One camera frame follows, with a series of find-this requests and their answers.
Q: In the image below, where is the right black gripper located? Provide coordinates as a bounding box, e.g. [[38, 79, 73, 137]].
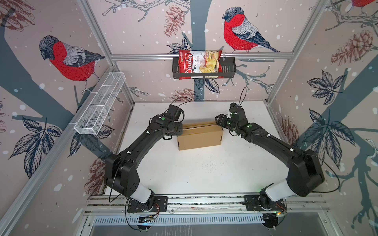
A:
[[213, 114, 238, 134]]

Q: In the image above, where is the brown cardboard box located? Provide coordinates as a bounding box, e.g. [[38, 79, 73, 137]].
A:
[[177, 122, 223, 150]]

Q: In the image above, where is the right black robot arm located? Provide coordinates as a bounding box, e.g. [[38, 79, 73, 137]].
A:
[[215, 103, 325, 209]]

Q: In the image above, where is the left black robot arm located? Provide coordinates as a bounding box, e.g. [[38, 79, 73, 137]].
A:
[[104, 104, 185, 209]]

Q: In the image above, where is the red cassava chips bag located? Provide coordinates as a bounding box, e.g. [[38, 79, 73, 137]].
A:
[[178, 50, 222, 74]]

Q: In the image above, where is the black wire basket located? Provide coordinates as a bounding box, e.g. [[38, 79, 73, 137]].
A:
[[172, 57, 236, 80]]

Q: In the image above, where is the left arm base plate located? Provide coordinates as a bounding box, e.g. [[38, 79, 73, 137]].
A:
[[127, 196, 168, 213]]

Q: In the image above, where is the white wire mesh basket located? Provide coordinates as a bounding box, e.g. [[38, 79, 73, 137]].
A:
[[74, 72, 126, 135]]

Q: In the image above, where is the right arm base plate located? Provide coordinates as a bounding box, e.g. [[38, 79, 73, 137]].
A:
[[242, 195, 286, 212]]

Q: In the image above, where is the aluminium mounting rail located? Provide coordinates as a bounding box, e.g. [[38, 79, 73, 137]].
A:
[[83, 193, 331, 215]]

